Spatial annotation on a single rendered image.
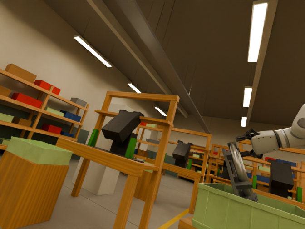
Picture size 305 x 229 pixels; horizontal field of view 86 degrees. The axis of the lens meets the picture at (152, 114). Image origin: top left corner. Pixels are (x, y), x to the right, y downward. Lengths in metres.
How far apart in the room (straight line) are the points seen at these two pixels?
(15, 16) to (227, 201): 6.39
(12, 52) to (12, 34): 0.50
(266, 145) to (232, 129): 11.07
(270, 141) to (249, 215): 0.33
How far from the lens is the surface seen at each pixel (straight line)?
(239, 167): 0.86
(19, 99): 5.64
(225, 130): 11.97
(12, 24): 6.37
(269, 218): 0.78
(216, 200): 0.79
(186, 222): 0.85
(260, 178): 8.58
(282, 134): 0.91
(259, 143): 0.91
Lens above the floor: 1.03
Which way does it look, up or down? 13 degrees up
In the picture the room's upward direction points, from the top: 15 degrees clockwise
